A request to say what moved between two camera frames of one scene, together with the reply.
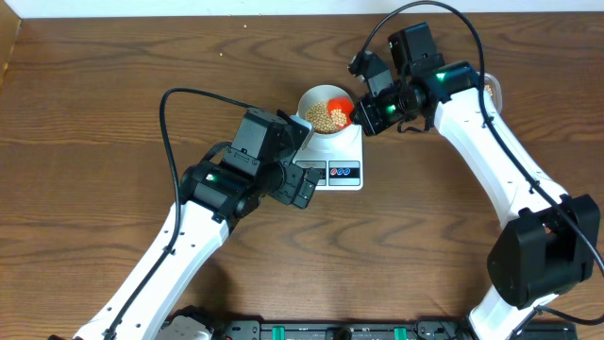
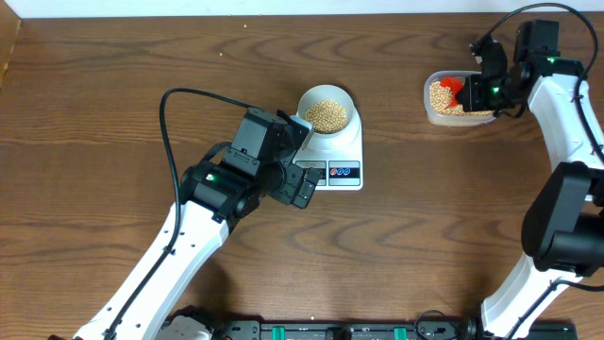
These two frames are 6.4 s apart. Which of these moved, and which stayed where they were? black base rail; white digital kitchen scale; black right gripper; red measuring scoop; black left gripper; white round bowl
Moved: red measuring scoop; black right gripper
Stayed: white digital kitchen scale; black base rail; white round bowl; black left gripper
